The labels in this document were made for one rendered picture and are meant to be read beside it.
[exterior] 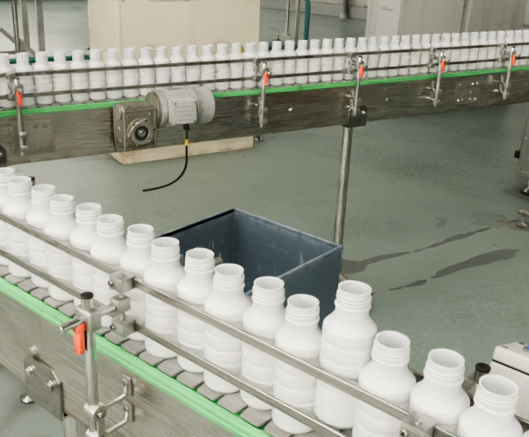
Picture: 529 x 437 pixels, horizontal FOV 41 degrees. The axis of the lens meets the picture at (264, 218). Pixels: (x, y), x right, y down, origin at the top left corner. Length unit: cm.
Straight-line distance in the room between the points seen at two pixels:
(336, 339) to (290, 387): 10
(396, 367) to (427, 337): 236
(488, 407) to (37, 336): 75
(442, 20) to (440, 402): 655
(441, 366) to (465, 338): 243
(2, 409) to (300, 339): 196
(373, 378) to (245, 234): 95
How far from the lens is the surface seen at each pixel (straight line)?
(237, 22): 529
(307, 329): 81
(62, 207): 112
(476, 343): 314
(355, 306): 77
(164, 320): 98
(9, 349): 132
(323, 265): 147
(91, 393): 102
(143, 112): 243
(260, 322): 85
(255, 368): 88
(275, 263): 164
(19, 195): 121
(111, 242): 103
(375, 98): 310
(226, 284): 87
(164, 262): 95
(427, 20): 706
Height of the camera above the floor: 155
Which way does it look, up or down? 22 degrees down
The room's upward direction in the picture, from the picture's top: 3 degrees clockwise
